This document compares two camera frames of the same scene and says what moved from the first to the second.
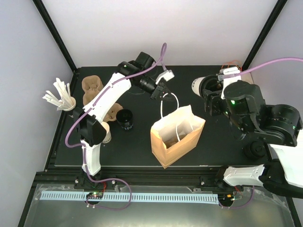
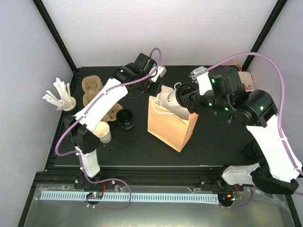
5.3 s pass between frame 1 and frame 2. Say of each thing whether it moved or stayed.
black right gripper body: moved
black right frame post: stayed
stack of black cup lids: stayed
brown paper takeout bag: moved
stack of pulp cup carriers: stayed
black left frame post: stayed
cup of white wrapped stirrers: stayed
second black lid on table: stayed
